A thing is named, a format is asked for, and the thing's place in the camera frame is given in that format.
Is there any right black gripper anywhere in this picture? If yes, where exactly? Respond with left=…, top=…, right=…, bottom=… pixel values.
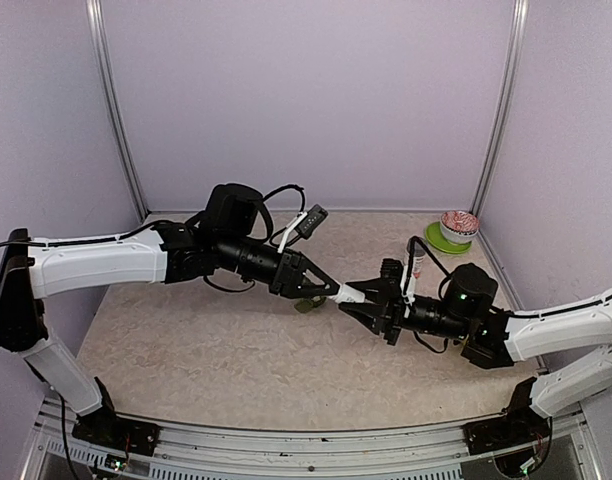
left=338, top=278, right=471, bottom=347

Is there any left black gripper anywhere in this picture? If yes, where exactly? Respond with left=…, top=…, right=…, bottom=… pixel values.
left=218, top=233, right=341, bottom=301

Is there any green weekly pill organizer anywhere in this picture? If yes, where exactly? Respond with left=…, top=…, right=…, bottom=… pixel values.
left=294, top=296, right=327, bottom=314

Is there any small white pill bottle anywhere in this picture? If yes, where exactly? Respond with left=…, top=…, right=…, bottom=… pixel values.
left=330, top=283, right=366, bottom=304

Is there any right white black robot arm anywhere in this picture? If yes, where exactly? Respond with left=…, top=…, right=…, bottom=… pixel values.
left=334, top=259, right=612, bottom=444

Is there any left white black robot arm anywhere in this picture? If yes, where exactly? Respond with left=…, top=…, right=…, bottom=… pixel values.
left=0, top=183, right=343, bottom=445

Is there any orange grey-capped supplement bottle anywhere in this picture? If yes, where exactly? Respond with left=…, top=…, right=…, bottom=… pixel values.
left=404, top=242, right=426, bottom=279

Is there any green saucer plate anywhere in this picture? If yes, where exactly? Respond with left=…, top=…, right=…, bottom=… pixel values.
left=424, top=222, right=473, bottom=255

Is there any red patterned white bowl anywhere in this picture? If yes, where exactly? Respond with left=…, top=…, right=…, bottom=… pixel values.
left=440, top=210, right=480, bottom=245

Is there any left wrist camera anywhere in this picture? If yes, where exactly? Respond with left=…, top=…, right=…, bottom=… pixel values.
left=295, top=204, right=328, bottom=239

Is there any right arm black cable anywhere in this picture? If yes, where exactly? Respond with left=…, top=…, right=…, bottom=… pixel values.
left=405, top=235, right=452, bottom=281

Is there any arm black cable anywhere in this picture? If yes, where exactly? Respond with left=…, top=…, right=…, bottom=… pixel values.
left=260, top=183, right=307, bottom=241
left=405, top=235, right=452, bottom=281

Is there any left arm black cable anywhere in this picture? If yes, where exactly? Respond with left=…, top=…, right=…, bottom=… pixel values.
left=260, top=183, right=307, bottom=241

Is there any left aluminium frame post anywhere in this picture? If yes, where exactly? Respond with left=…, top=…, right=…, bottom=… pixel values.
left=86, top=0, right=150, bottom=221

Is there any aluminium frame post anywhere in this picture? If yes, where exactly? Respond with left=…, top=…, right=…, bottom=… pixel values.
left=471, top=0, right=530, bottom=217
left=86, top=0, right=150, bottom=221

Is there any front aluminium rail base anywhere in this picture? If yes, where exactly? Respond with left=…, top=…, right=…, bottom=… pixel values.
left=20, top=394, right=607, bottom=480

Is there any right aluminium frame post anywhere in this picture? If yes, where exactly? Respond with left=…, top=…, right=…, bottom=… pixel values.
left=471, top=0, right=530, bottom=217

